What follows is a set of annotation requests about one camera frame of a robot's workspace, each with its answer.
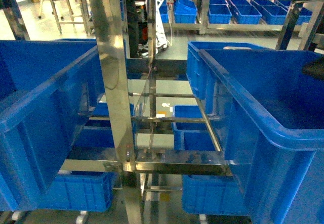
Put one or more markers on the blue bin lower right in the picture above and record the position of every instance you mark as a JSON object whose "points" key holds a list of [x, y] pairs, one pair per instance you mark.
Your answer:
{"points": [[212, 195]]}

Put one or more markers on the large blue bin left near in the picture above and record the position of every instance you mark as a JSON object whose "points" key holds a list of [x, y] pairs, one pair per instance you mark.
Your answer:
{"points": [[49, 89]]}

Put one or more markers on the small blue bin background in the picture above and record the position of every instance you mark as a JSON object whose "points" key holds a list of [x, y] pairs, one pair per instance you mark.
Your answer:
{"points": [[185, 11], [219, 12]]}

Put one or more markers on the large blue bin right near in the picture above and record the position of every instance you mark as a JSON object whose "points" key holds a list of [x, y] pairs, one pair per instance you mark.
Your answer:
{"points": [[270, 130]]}

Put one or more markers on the blue bin floor centre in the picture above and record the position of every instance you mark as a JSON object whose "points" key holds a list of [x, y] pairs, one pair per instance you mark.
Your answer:
{"points": [[190, 136]]}

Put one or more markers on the large blue bin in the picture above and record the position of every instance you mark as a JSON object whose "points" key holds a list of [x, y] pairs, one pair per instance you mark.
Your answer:
{"points": [[49, 89], [270, 130]]}

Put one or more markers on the stainless steel side rack frame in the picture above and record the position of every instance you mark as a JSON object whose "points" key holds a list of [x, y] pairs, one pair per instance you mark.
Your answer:
{"points": [[106, 141]]}

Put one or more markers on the blue bin lower left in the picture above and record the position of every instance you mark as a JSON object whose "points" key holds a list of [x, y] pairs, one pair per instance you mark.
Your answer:
{"points": [[83, 191]]}

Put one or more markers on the blue bin behind right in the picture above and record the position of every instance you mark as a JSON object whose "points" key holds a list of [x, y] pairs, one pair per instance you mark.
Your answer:
{"points": [[197, 69]]}

